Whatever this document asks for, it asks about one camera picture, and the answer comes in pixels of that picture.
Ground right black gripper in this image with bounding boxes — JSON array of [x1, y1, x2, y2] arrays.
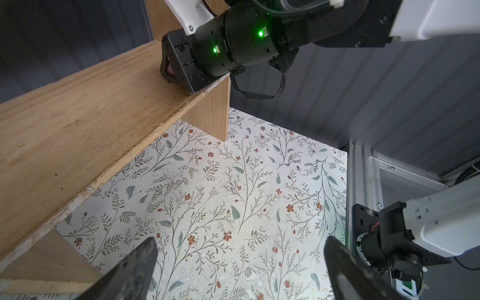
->
[[161, 29, 216, 94]]

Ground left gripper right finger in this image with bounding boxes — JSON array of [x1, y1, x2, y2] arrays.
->
[[324, 236, 404, 300]]

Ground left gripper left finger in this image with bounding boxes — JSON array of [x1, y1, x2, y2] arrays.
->
[[77, 237, 158, 300]]

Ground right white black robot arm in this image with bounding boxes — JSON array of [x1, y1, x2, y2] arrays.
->
[[161, 0, 480, 94]]

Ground wooden two-tier shelf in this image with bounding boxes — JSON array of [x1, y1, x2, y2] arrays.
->
[[1, 1, 230, 295]]

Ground floral patterned table mat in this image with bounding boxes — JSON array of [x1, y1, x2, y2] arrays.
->
[[55, 109, 347, 300]]

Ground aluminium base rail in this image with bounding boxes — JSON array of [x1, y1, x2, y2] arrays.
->
[[344, 144, 451, 300]]

